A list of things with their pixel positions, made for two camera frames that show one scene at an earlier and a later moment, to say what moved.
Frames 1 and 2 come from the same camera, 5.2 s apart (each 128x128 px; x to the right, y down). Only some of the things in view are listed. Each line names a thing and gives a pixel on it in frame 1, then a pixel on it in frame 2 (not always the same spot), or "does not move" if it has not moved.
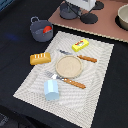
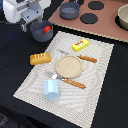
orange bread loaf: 40,58 does not move
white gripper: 89,5 → 24,11
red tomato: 47,29 does not move
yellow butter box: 80,45 does not move
